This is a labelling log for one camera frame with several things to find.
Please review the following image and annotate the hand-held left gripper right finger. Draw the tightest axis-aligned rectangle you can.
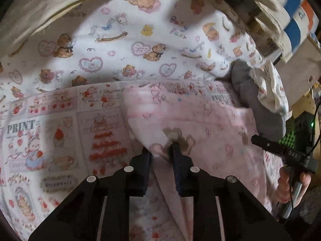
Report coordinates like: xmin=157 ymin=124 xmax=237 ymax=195
xmin=171 ymin=141 xmax=293 ymax=241

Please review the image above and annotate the pink strawberry print sheet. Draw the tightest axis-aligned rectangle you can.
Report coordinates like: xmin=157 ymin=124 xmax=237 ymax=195
xmin=0 ymin=79 xmax=251 ymax=241

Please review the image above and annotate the green black checkered cloth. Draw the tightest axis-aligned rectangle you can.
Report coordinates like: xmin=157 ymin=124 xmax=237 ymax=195
xmin=278 ymin=128 xmax=298 ymax=146

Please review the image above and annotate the blue white striped blanket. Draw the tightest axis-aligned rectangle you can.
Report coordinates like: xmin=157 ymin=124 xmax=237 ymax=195
xmin=0 ymin=0 xmax=319 ymax=63

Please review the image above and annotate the grey cloth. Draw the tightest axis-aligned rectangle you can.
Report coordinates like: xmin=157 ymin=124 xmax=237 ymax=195
xmin=229 ymin=60 xmax=287 ymax=143

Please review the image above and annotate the person's right hand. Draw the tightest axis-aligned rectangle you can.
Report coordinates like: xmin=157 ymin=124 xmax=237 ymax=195
xmin=276 ymin=166 xmax=312 ymax=208

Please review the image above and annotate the white bear print sheet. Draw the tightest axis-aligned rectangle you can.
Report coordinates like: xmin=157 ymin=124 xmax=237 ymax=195
xmin=0 ymin=0 xmax=267 ymax=106

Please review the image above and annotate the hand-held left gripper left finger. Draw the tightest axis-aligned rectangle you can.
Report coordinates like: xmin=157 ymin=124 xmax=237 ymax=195
xmin=29 ymin=147 xmax=153 ymax=241

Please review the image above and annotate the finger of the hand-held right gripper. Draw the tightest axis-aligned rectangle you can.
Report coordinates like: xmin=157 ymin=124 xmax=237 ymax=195
xmin=251 ymin=135 xmax=287 ymax=156

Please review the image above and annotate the black cable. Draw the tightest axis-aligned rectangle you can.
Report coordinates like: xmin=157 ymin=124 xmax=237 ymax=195
xmin=277 ymin=100 xmax=321 ymax=224

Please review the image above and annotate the white printed small garment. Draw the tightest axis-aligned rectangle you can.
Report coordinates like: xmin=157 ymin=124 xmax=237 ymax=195
xmin=249 ymin=60 xmax=289 ymax=119

